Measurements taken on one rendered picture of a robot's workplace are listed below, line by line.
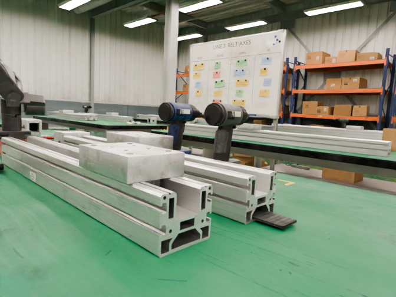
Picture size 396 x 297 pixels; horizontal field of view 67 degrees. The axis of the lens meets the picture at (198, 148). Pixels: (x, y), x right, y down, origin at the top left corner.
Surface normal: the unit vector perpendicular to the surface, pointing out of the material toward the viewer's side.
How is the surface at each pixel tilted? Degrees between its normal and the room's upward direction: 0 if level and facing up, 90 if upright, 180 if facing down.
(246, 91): 90
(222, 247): 0
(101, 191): 90
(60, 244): 0
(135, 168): 90
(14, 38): 90
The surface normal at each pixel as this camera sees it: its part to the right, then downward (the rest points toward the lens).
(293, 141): -0.67, 0.05
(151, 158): 0.71, 0.12
